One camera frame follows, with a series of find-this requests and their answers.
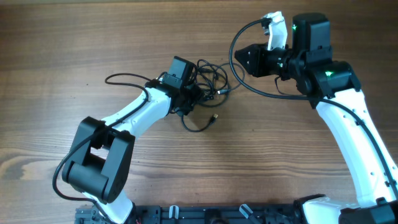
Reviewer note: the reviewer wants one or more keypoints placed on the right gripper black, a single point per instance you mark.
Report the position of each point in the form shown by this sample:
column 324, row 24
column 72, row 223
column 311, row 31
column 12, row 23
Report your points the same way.
column 259, row 52

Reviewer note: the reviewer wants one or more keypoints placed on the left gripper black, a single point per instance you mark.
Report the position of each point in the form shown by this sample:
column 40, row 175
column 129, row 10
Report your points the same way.
column 197, row 96

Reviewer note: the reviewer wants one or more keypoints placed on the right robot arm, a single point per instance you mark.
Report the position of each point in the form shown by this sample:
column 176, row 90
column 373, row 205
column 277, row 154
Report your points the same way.
column 303, row 53

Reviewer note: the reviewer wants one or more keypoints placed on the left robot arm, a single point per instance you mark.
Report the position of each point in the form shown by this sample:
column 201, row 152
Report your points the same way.
column 99, row 159

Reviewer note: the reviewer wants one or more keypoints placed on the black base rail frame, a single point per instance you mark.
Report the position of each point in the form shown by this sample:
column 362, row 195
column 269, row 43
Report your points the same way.
column 267, row 214

